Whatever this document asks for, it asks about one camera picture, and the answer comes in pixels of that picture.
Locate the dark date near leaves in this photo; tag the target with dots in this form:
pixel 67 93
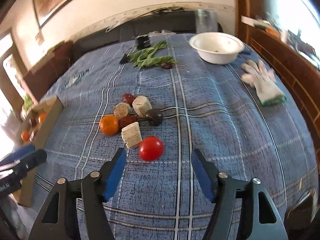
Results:
pixel 167 65

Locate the red date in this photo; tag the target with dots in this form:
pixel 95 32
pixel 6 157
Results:
pixel 128 98
pixel 127 120
pixel 32 122
pixel 32 135

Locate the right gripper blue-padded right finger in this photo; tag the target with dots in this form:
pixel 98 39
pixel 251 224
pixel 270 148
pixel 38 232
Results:
pixel 259 218

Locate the beige wafer block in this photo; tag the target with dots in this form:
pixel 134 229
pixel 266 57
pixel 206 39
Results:
pixel 131 135

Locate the red tomato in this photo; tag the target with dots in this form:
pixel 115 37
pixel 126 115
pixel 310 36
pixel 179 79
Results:
pixel 151 148

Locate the black flat adapter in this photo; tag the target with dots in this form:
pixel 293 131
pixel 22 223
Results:
pixel 124 59

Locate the white bowl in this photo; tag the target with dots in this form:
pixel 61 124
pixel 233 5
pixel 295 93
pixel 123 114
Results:
pixel 217 48

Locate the brown armchair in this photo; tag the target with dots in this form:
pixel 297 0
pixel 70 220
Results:
pixel 40 78

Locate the beige round cake piece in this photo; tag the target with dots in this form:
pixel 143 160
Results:
pixel 122 110

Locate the cardboard box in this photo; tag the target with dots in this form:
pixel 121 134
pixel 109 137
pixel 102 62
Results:
pixel 53 107

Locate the blue plaid tablecloth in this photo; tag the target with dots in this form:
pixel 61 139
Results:
pixel 204 106

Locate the beige cylinder cake piece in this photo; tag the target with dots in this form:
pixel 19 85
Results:
pixel 141 105

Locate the orange tangerine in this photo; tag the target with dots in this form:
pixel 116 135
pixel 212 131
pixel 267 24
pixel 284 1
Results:
pixel 41 118
pixel 109 125
pixel 25 135

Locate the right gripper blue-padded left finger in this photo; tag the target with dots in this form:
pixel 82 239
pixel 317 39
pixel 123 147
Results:
pixel 58 219

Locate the black sofa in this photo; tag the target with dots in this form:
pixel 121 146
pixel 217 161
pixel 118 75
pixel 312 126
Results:
pixel 178 21

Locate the dark brown chestnut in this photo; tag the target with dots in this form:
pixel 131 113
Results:
pixel 154 116

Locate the clear glass jar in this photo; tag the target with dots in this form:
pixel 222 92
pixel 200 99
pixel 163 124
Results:
pixel 206 21

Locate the brown wooden cabinet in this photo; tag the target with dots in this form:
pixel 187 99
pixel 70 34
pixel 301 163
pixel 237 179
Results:
pixel 297 74

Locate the potted green plant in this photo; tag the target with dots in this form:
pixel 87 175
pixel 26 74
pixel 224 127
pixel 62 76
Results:
pixel 28 104

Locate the green leafy vegetable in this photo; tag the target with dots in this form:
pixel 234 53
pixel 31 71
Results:
pixel 146 58

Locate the small black device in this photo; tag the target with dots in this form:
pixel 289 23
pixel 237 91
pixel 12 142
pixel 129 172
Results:
pixel 142 42

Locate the white work glove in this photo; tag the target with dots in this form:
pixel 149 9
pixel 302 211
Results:
pixel 263 80

